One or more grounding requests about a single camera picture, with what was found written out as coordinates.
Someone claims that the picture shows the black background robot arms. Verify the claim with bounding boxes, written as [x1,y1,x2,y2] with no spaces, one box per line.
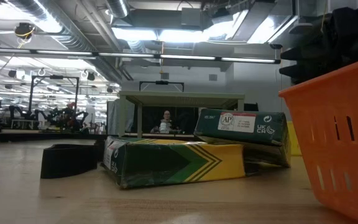
[7,102,90,131]

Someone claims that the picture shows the black wide elastic band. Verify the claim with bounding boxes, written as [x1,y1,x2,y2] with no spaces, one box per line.
[40,143,106,180]

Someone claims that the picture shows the black cable reel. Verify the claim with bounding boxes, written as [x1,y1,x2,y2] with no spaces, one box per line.
[14,22,37,40]

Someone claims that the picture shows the person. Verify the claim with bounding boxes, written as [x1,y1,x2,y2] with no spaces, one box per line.
[158,110,176,135]

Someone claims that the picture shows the black rail with light strips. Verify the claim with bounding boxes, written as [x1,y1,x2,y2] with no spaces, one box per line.
[0,47,282,65]

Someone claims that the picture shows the black aluminium rig frame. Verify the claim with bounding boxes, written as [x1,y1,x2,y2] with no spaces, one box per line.
[0,130,195,144]

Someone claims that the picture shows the orange plastic basket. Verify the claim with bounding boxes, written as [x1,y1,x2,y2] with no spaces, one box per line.
[278,55,358,224]

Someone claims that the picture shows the grey cover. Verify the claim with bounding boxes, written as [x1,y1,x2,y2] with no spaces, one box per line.
[106,99,136,136]

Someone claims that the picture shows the black background rig frame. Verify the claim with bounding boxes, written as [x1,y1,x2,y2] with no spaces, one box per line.
[28,74,80,130]

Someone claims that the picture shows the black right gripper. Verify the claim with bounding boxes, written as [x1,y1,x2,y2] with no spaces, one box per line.
[278,7,358,85]

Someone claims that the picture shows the green perforated metal shelf riser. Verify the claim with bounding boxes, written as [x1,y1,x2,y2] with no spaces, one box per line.
[118,90,246,139]

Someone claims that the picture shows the small black frame with camera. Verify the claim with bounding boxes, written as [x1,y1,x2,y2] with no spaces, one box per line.
[139,80,185,93]

